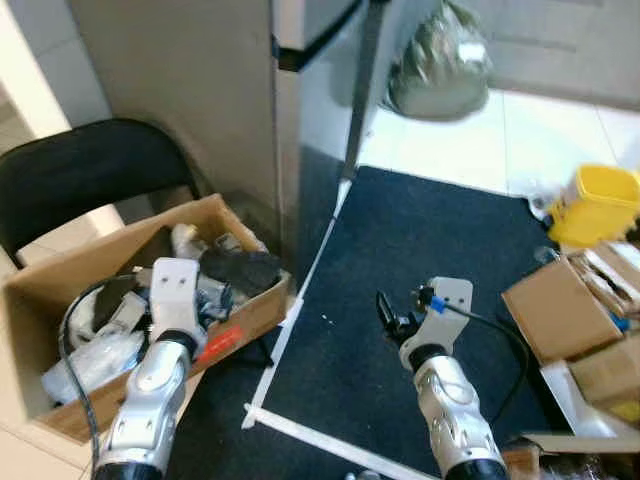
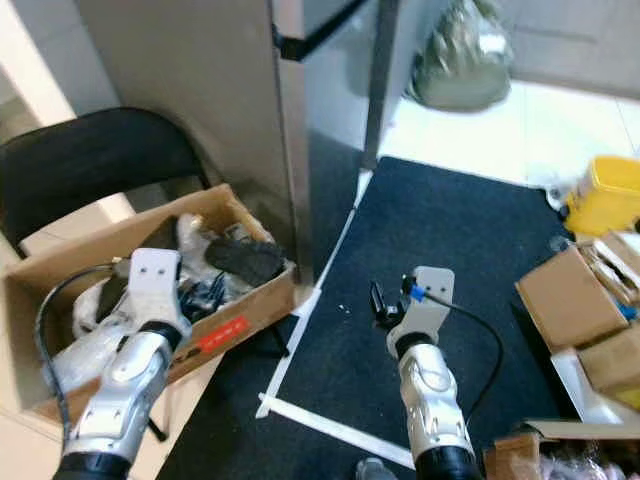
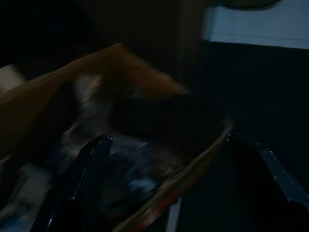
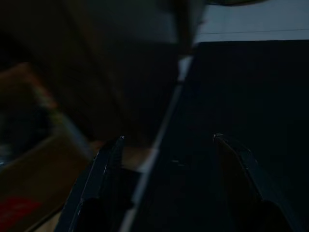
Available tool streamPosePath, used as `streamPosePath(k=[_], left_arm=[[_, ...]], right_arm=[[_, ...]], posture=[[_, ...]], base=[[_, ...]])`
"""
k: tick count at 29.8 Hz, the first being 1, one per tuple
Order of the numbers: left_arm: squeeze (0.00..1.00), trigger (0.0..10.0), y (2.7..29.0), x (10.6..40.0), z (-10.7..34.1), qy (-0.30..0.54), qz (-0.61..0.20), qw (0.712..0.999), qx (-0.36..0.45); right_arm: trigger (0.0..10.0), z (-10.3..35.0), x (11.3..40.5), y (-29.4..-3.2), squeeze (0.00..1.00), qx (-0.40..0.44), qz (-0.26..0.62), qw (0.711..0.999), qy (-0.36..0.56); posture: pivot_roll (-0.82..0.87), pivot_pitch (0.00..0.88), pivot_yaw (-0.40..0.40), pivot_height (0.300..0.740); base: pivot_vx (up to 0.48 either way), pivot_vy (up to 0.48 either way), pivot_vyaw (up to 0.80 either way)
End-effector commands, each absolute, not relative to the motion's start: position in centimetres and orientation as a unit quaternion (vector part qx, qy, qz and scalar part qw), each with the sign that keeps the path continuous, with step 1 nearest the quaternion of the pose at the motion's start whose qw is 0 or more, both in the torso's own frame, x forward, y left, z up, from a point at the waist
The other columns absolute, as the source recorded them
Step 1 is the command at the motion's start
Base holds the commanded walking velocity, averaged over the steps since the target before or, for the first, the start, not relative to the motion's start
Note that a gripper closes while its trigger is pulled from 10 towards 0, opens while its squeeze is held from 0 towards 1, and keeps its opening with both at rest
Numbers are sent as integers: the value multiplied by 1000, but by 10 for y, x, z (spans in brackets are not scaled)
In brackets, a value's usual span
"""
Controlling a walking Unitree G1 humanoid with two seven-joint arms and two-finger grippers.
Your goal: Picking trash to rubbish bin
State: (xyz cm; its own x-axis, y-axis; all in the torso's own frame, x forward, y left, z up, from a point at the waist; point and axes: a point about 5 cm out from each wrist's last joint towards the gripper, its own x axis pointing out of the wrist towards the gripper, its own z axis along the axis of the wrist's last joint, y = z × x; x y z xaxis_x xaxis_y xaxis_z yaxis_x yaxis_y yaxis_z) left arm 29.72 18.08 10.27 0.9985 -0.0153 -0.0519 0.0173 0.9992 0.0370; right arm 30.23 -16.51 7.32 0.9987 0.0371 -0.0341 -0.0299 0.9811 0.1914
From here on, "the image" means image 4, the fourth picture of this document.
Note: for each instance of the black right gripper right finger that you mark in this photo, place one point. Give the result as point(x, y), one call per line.
point(256, 169)

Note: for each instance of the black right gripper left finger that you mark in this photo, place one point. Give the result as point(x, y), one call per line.
point(89, 174)

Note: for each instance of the brown cardboard box red label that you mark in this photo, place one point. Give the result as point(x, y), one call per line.
point(36, 169)

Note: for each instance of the white tape strip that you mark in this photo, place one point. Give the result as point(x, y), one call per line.
point(166, 120)

